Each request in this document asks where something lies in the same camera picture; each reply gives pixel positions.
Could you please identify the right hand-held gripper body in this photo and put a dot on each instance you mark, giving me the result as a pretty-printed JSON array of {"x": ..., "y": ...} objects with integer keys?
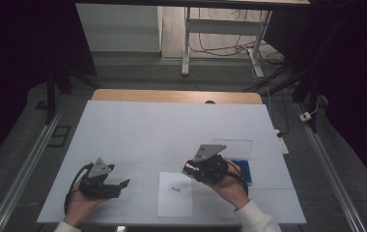
[{"x": 212, "y": 167}]

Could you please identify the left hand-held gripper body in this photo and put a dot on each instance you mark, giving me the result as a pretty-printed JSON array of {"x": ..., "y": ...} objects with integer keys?
[{"x": 99, "y": 188}]

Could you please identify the white paper sheet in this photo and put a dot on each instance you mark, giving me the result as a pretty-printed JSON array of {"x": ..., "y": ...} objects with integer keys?
[{"x": 173, "y": 199}]

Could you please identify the blue case with clear lid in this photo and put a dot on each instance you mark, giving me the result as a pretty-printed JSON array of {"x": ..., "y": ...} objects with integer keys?
[{"x": 244, "y": 167}]

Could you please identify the person's left hand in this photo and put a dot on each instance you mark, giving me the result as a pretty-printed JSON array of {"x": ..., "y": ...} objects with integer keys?
[{"x": 80, "y": 206}]

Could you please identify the person's right hand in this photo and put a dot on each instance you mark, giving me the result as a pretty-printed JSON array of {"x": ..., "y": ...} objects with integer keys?
[{"x": 231, "y": 190}]

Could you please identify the large white table cover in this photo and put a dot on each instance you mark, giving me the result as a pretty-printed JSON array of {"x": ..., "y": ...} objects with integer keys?
[{"x": 146, "y": 135}]

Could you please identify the person's left white sleeve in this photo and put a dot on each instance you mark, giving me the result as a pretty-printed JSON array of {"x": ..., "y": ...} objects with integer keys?
[{"x": 65, "y": 228}]

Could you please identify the person's white sleeve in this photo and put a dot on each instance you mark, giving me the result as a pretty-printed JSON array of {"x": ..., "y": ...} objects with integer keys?
[
  {"x": 257, "y": 219},
  {"x": 65, "y": 228}
]

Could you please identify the dark round table grommet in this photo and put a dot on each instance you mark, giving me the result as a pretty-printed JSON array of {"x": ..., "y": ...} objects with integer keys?
[{"x": 210, "y": 102}]

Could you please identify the person's right white sleeve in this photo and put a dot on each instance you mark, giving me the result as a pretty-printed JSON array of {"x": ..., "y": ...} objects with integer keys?
[{"x": 257, "y": 219}]

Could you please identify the black metal stand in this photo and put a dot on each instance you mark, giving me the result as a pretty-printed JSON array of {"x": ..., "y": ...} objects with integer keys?
[
  {"x": 50, "y": 96},
  {"x": 307, "y": 90}
]

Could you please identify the white cabinet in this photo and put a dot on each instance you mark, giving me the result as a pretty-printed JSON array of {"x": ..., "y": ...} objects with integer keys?
[{"x": 117, "y": 29}]

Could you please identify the dark curtain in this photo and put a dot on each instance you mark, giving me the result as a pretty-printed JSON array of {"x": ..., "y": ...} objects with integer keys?
[
  {"x": 355, "y": 80},
  {"x": 11, "y": 64}
]

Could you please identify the black floor frame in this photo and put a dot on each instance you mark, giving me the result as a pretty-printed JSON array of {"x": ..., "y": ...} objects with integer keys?
[{"x": 59, "y": 136}]

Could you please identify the aluminium rail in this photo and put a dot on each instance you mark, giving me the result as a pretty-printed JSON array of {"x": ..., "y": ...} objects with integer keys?
[
  {"x": 23, "y": 174},
  {"x": 333, "y": 174}
]

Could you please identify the white desk frame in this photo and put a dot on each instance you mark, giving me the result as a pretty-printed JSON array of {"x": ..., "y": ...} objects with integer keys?
[{"x": 223, "y": 27}]

